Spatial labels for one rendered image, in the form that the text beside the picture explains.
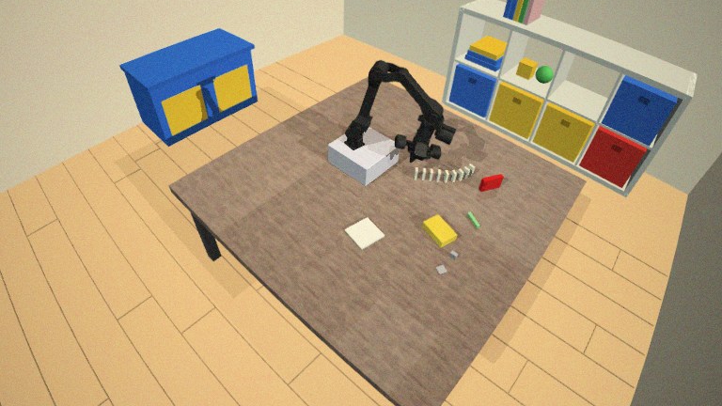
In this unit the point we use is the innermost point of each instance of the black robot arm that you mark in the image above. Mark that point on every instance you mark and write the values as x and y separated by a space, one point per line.
432 117

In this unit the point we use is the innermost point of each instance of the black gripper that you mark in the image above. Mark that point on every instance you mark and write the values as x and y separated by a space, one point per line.
401 142

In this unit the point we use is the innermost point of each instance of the yellow rectangular block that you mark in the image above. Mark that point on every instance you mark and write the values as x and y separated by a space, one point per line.
439 230

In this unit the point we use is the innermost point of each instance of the green rectangular block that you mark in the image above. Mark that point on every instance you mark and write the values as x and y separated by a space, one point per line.
473 219

